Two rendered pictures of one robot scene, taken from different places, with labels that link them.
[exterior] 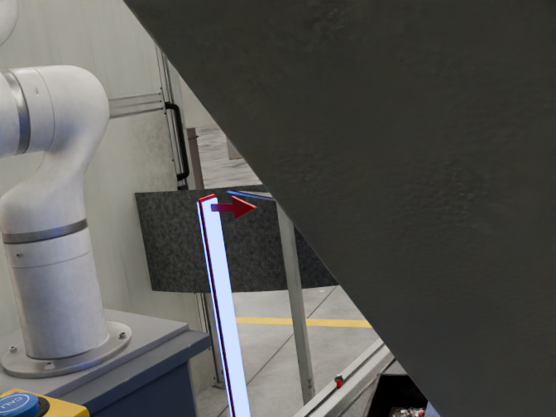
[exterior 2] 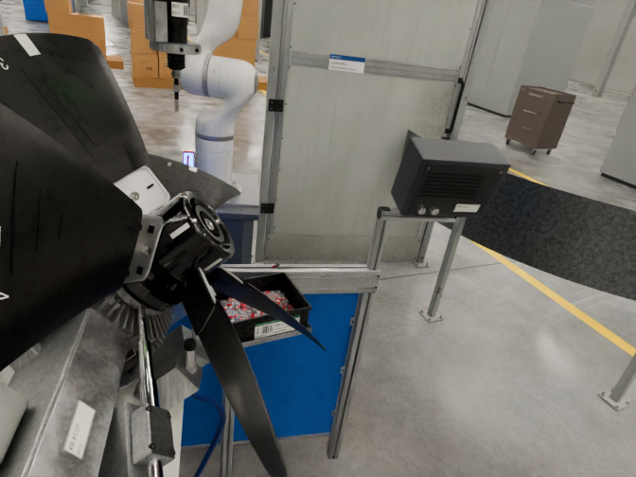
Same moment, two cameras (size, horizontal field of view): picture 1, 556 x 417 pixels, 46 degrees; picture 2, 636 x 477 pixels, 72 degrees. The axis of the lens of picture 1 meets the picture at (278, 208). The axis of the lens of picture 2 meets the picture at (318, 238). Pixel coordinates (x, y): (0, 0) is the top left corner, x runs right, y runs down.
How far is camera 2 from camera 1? 0.85 m
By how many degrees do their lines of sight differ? 40
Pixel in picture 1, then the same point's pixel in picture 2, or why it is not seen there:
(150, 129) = (438, 93)
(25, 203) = (200, 119)
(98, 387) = not seen: hidden behind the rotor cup
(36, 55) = (375, 25)
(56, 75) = (227, 66)
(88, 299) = (216, 171)
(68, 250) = (210, 148)
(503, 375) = not seen: outside the picture
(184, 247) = not seen: hidden behind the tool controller
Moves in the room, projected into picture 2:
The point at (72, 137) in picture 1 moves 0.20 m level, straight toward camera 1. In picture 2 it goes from (227, 97) to (180, 106)
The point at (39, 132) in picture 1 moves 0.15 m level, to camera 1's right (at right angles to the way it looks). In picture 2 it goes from (211, 91) to (244, 102)
